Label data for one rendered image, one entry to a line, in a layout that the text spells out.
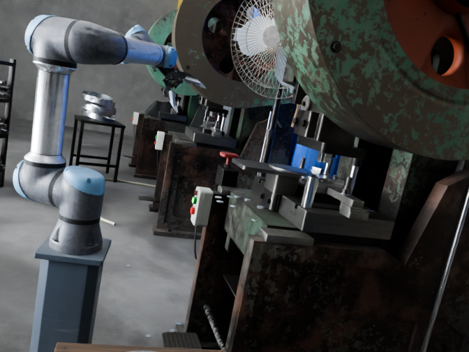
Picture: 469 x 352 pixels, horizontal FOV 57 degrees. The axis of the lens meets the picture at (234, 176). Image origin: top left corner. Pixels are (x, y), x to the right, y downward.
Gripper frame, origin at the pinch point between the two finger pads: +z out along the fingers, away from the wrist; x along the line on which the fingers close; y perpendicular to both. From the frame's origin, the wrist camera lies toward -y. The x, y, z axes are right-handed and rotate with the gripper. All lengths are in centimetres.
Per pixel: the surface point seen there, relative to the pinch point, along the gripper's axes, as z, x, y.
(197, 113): 32, -11, -282
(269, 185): 33, 3, 48
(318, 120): 26, 27, 50
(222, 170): 25.5, -7.5, 21.2
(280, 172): 30, 8, 54
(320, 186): 42, 15, 53
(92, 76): -100, -117, -593
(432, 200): 64, 37, 64
